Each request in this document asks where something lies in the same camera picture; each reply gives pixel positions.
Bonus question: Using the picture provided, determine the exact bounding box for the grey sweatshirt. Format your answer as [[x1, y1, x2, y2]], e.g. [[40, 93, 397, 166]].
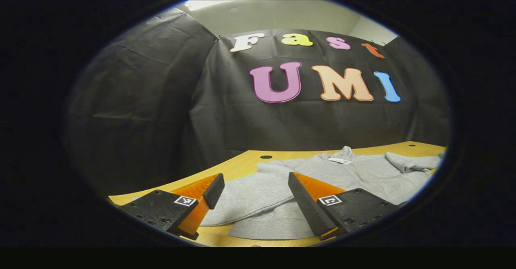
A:
[[200, 146, 446, 240]]

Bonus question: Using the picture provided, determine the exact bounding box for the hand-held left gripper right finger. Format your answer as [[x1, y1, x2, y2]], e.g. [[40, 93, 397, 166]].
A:
[[288, 171, 399, 241]]

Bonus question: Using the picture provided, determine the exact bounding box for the ceiling light panel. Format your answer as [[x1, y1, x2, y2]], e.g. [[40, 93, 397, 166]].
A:
[[183, 0, 227, 12]]

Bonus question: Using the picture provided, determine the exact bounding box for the black backdrop cloth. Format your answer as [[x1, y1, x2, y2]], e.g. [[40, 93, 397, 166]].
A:
[[67, 8, 451, 197]]

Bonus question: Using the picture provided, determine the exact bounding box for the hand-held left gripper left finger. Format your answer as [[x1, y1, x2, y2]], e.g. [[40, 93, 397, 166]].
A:
[[120, 173, 225, 240]]

